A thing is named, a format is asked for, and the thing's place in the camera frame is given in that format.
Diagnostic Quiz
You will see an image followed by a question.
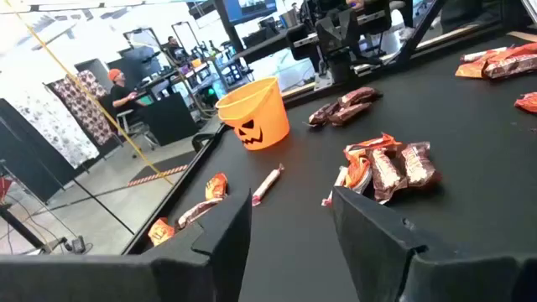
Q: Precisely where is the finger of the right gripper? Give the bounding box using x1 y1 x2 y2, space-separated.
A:
315 18 340 55
337 8 362 54

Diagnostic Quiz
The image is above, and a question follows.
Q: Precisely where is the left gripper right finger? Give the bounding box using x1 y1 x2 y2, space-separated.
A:
332 186 537 302

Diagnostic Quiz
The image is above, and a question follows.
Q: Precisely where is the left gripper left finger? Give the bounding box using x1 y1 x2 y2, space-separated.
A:
0 188 253 302

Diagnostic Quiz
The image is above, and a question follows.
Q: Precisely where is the pink white candy roll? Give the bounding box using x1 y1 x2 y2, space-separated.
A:
321 165 350 208
459 46 509 64
251 163 285 207

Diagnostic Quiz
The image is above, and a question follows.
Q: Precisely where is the black hanging monitor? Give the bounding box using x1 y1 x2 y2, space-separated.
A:
222 0 279 26

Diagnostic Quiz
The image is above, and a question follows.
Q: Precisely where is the orange jack-o-lantern bucket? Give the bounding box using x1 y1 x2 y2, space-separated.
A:
215 75 291 151

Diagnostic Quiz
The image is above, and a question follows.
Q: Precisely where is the black mat with hazard stripes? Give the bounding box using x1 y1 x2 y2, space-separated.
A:
127 149 198 188

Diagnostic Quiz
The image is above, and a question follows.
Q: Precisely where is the black power adapter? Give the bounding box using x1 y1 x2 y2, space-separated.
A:
62 234 89 256

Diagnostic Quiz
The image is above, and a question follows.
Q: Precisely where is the black desk cabinet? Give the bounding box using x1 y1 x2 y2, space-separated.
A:
140 91 198 147

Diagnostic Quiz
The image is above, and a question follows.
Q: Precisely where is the person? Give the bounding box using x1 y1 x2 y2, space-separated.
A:
163 35 185 60
107 68 149 127

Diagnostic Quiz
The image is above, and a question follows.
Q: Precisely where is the grey office chair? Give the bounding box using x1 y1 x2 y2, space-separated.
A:
115 108 160 159

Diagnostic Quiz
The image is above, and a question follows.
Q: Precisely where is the black tripod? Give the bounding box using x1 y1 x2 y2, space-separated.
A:
0 159 68 256

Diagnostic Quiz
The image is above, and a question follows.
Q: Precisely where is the dark floral patterned curtain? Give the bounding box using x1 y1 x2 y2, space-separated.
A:
44 69 117 148

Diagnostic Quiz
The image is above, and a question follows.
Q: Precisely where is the white patterned curtain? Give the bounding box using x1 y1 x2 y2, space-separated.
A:
0 90 102 169

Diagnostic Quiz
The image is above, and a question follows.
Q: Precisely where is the black partition panel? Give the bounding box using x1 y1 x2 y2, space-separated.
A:
0 98 81 205

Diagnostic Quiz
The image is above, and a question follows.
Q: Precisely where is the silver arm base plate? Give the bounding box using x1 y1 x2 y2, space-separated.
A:
313 69 336 92

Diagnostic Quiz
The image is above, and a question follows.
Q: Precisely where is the yellow power cable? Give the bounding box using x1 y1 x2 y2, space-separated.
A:
3 0 175 187

